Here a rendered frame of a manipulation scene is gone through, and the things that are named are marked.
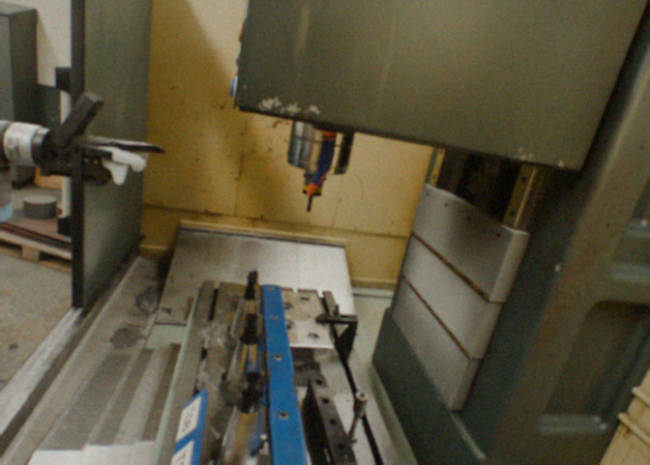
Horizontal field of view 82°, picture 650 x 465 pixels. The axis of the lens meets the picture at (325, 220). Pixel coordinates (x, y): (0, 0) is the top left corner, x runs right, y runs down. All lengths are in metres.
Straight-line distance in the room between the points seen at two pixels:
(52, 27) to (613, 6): 5.51
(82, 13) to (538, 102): 1.14
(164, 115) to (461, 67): 1.53
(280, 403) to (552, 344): 0.65
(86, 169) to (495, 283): 0.89
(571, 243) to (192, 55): 1.66
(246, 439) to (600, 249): 0.76
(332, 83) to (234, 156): 1.39
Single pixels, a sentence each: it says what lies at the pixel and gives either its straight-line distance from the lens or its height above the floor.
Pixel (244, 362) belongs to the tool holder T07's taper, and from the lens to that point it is 0.53.
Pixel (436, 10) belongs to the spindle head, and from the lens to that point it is 0.69.
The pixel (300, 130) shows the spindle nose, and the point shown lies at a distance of 0.90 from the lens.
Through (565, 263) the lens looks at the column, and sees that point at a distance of 0.91.
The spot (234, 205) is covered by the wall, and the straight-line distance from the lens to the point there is 2.03.
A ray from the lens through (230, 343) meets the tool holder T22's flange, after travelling 0.64.
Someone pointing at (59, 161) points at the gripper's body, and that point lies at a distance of 0.87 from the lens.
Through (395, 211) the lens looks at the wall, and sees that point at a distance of 2.18.
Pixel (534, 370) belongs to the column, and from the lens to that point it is 1.02.
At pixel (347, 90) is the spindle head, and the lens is 0.63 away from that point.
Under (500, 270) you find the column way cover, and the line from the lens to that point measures 0.97.
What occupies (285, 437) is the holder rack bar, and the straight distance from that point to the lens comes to 0.51.
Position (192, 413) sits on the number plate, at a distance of 0.93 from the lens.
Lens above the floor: 1.60
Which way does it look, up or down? 17 degrees down
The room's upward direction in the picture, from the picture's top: 11 degrees clockwise
